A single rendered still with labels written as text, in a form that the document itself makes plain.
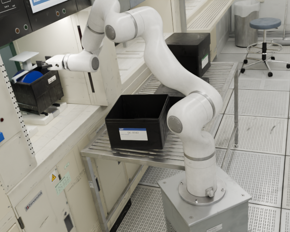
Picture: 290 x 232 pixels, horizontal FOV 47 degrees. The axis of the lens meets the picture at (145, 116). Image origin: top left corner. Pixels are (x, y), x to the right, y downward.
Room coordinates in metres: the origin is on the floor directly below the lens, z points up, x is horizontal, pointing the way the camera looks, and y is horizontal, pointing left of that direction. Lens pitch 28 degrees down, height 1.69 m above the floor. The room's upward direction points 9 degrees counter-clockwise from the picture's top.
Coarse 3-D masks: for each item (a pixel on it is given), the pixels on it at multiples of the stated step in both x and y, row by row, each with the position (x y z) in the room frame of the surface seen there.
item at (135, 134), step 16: (128, 96) 1.69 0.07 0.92; (144, 96) 1.66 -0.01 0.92; (160, 96) 1.63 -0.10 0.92; (112, 112) 1.54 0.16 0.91; (128, 112) 1.69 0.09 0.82; (144, 112) 1.66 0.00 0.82; (160, 112) 1.63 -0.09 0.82; (112, 128) 1.43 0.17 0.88; (128, 128) 1.40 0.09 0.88; (144, 128) 1.38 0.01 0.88; (160, 128) 1.37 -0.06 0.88; (112, 144) 1.44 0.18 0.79; (128, 144) 1.41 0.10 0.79; (144, 144) 1.38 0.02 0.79; (160, 144) 1.36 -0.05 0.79
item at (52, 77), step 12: (12, 60) 1.68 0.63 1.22; (24, 60) 1.66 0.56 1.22; (24, 72) 1.69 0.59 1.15; (48, 72) 1.71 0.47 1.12; (12, 84) 1.65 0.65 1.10; (24, 84) 1.59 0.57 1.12; (36, 84) 1.62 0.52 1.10; (48, 84) 1.69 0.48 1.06; (60, 84) 1.77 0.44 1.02; (24, 96) 1.63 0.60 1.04; (36, 96) 1.60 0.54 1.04; (48, 96) 1.67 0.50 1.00; (60, 96) 1.75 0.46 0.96; (24, 108) 1.69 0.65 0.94; (36, 108) 1.60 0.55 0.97
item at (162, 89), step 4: (204, 80) 1.89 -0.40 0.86; (208, 80) 1.89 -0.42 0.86; (160, 84) 1.93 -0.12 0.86; (160, 88) 1.86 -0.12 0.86; (164, 88) 1.85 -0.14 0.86; (168, 88) 1.84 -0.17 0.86; (156, 92) 1.82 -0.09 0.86; (160, 92) 1.81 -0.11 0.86; (164, 92) 1.80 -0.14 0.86; (168, 92) 1.79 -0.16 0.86; (172, 92) 1.78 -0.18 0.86; (176, 92) 1.77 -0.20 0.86; (172, 96) 1.73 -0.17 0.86; (176, 96) 1.72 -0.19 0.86; (180, 96) 1.71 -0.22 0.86; (184, 96) 1.71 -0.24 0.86; (172, 100) 1.73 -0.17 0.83; (176, 100) 1.72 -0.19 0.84; (172, 104) 1.73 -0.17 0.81
